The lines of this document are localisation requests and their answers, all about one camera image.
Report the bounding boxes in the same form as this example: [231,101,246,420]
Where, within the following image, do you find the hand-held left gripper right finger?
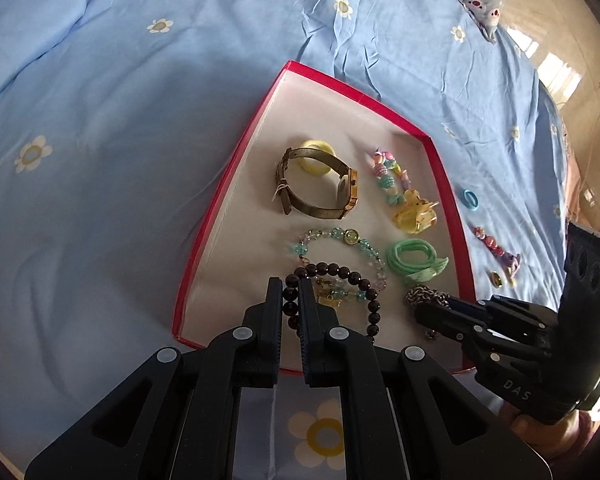
[300,276,553,480]

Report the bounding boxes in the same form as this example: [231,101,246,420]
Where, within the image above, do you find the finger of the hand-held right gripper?
[414,302,506,361]
[447,296,556,336]

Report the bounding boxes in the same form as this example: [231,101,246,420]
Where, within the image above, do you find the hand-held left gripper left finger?
[24,276,283,480]

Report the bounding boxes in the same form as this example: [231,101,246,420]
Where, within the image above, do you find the silver metal chain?
[404,285,451,341]

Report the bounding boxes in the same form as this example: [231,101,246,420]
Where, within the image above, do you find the black bead bracelet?
[281,261,383,346]

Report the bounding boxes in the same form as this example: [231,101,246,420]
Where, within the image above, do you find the red shallow cardboard box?
[172,60,478,376]

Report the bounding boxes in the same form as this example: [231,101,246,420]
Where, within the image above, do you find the green hair tie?
[385,240,450,283]

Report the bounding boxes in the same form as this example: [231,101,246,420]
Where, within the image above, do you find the clear crystal bead bracelet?
[292,227,387,306]

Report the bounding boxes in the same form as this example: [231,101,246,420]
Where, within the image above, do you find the yellow hair clip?
[392,189,440,236]

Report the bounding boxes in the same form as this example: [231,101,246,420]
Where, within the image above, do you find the yellow bangle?
[300,139,337,178]

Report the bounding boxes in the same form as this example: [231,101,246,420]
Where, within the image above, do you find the gold mesh-band wristwatch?
[274,147,360,221]

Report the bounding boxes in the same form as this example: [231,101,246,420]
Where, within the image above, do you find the colourful bead bracelet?
[367,147,413,206]

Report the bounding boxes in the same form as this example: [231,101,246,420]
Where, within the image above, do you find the person's right hand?
[500,402,596,461]

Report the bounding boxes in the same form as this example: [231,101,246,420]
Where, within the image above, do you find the pink bead purple bow tie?
[472,226,523,278]

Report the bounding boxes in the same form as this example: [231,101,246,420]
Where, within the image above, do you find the pink printed bedsheet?
[560,125,600,241]

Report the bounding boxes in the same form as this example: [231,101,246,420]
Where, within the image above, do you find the blue flowered bedsheet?
[0,0,573,480]

